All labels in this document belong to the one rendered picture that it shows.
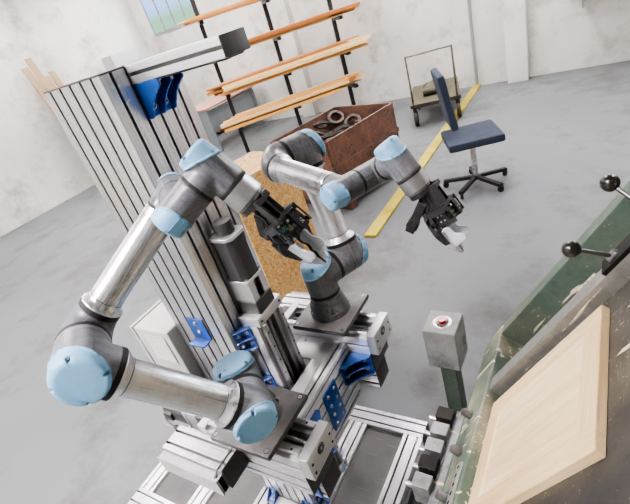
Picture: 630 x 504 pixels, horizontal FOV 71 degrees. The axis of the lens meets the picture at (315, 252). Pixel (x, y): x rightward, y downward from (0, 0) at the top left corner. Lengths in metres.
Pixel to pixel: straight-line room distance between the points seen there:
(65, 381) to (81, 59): 10.36
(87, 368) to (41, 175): 9.33
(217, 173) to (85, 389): 0.50
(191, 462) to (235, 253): 0.67
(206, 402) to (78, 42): 10.47
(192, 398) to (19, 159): 9.22
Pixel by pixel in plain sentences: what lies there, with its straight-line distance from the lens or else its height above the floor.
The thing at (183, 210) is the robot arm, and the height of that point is 1.77.
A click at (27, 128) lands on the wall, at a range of 10.27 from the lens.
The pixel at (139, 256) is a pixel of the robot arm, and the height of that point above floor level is 1.67.
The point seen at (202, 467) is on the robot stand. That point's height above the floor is 0.95.
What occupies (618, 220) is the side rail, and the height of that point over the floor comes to 1.35.
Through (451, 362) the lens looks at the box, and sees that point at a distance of 1.73.
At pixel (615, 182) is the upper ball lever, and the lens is 1.11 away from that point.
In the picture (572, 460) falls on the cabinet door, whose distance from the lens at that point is 0.95.
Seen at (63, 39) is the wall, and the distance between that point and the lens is 11.09.
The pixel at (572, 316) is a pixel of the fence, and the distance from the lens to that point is 1.24.
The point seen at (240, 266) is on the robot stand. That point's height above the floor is 1.43.
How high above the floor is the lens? 2.04
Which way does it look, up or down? 29 degrees down
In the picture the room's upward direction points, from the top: 19 degrees counter-clockwise
